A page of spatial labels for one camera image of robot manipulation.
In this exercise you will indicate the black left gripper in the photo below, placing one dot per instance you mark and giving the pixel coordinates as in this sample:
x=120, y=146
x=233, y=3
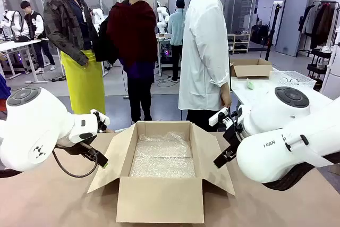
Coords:
x=79, y=149

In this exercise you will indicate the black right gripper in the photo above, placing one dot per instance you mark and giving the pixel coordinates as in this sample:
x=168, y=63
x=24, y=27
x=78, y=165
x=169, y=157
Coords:
x=235, y=136

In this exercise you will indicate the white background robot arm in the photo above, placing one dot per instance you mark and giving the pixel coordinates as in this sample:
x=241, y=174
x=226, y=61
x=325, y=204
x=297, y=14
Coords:
x=162, y=18
x=97, y=18
x=12, y=22

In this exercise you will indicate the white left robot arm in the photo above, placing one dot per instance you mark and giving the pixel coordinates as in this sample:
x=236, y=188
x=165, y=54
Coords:
x=34, y=120

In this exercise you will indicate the person's right forearm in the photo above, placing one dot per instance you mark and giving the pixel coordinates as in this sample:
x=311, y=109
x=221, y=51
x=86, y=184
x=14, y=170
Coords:
x=225, y=86

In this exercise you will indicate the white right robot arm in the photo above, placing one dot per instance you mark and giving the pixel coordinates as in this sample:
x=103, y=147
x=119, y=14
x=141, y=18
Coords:
x=279, y=131

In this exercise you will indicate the thin-framed glasses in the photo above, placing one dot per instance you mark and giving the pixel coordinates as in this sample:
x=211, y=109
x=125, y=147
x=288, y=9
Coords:
x=288, y=79

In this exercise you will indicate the person's right hand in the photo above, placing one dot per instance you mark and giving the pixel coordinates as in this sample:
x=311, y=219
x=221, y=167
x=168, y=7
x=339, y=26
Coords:
x=226, y=99

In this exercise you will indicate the bubble wrap box lining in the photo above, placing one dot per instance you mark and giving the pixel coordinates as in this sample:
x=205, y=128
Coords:
x=162, y=166

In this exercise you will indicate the open brown cardboard box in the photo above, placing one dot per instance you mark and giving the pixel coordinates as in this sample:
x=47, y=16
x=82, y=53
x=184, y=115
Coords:
x=159, y=200

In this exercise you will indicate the yellow-green mannequin skirt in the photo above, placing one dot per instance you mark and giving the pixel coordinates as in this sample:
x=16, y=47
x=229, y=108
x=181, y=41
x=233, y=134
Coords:
x=85, y=88

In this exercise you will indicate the white side table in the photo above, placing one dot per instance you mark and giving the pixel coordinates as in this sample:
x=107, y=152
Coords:
x=263, y=92

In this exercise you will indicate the small pale green packet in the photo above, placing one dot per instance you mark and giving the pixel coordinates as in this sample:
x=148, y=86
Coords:
x=249, y=84

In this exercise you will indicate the small open cardboard box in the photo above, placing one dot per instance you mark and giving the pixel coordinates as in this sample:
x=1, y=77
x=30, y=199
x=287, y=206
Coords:
x=251, y=70

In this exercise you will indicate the person in white shirt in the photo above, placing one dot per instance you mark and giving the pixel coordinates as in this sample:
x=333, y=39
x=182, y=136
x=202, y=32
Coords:
x=202, y=51

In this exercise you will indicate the flat brown cardboard piece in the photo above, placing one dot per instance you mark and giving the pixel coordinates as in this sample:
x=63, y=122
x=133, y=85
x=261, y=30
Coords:
x=335, y=169

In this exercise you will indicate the white plastic mesh basket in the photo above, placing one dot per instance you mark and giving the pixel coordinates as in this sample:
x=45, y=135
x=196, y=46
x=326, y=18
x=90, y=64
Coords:
x=305, y=82

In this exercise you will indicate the wooden shoe shelf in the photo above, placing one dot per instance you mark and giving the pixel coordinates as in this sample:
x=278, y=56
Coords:
x=239, y=43

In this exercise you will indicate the white robot workstation desk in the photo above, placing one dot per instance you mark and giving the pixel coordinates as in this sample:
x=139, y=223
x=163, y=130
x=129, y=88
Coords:
x=166, y=51

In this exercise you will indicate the black rolling cart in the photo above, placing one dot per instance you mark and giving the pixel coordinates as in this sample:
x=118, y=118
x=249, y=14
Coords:
x=318, y=67

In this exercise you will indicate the mannequin in dark red shawl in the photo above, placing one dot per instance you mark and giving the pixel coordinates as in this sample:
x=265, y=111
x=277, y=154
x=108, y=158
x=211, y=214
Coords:
x=132, y=33

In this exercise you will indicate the white tall cabinet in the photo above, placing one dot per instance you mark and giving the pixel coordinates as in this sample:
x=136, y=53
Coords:
x=332, y=78

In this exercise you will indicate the mannequin in camouflage jacket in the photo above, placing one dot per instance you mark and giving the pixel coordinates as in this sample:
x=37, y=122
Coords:
x=66, y=30

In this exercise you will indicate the person in light blue hoodie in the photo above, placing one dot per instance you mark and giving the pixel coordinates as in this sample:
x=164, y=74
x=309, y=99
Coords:
x=176, y=29

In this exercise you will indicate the white background desk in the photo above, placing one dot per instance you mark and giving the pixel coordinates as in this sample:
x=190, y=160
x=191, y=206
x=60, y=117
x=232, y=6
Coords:
x=16, y=45

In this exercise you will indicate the man in varsity jacket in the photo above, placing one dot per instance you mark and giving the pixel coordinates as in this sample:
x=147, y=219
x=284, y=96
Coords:
x=35, y=29

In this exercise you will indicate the black clothes rack with coats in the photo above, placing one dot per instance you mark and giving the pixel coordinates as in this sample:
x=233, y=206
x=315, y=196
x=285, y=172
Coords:
x=322, y=22

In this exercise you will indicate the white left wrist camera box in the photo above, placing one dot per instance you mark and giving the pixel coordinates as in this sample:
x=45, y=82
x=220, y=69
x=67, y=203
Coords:
x=104, y=121

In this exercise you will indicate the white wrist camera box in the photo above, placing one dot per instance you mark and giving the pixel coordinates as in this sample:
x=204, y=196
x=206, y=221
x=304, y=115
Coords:
x=217, y=117
x=104, y=121

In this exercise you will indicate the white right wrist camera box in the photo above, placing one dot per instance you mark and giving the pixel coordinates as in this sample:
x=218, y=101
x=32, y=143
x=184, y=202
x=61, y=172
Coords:
x=217, y=117

